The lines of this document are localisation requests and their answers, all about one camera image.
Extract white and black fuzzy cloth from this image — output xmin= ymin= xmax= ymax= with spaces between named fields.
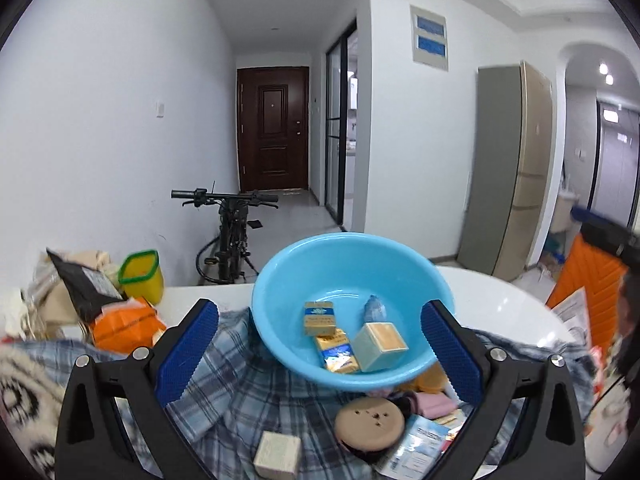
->
xmin=0 ymin=342 xmax=68 ymax=480

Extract beige refrigerator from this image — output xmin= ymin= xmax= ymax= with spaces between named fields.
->
xmin=457 ymin=61 xmax=556 ymax=282

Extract black framed glass sliding door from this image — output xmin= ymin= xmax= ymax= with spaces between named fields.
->
xmin=325 ymin=19 xmax=359 ymax=226

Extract orange plastic bag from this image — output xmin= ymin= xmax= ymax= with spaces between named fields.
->
xmin=92 ymin=296 xmax=167 ymax=353

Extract pink pouch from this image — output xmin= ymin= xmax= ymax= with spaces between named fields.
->
xmin=415 ymin=392 xmax=458 ymax=420

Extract blue plaid cloth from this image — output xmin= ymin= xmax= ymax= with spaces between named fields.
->
xmin=0 ymin=305 xmax=596 ymax=480

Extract blue and white carton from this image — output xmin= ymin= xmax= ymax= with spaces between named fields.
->
xmin=375 ymin=414 xmax=453 ymax=478

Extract dark jar with beige lid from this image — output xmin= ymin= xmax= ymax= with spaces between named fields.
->
xmin=334 ymin=397 xmax=407 ymax=463

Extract red and yellow box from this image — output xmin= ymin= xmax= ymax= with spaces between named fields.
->
xmin=435 ymin=408 xmax=468 ymax=443

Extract black plastic bag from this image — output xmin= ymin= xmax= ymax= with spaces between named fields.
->
xmin=46 ymin=247 xmax=126 ymax=323

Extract black bicycle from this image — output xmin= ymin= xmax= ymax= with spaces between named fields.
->
xmin=171 ymin=182 xmax=280 ymax=286

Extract white printed paper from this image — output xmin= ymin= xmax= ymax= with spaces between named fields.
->
xmin=552 ymin=286 xmax=591 ymax=346

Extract cream cardboard box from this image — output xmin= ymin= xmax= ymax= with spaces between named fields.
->
xmin=252 ymin=431 xmax=302 ymax=478

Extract yellow container with green rim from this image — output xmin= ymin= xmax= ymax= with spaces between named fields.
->
xmin=118 ymin=249 xmax=165 ymax=306

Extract cream box with tan top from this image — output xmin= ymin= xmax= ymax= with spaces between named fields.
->
xmin=352 ymin=321 xmax=408 ymax=373

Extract white wall panel blue windows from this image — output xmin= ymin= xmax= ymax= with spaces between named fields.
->
xmin=410 ymin=5 xmax=450 ymax=72

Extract small orange round container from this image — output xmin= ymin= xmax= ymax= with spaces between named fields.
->
xmin=416 ymin=362 xmax=448 ymax=395

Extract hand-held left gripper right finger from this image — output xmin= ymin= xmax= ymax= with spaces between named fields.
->
xmin=421 ymin=299 xmax=587 ymax=480

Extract light blue plastic basin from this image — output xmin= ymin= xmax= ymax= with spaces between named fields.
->
xmin=251 ymin=232 xmax=457 ymax=392

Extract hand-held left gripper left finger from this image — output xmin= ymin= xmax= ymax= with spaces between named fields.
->
xmin=55 ymin=298 xmax=221 ymax=480

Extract dark brown door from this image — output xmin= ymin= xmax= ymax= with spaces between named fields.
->
xmin=236 ymin=66 xmax=310 ymax=194

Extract small gold box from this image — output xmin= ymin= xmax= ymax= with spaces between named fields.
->
xmin=302 ymin=301 xmax=337 ymax=337

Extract orange ribbed box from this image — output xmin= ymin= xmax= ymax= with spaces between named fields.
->
xmin=545 ymin=207 xmax=640 ymax=346

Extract gold and blue packet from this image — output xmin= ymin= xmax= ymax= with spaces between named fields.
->
xmin=315 ymin=329 xmax=362 ymax=375

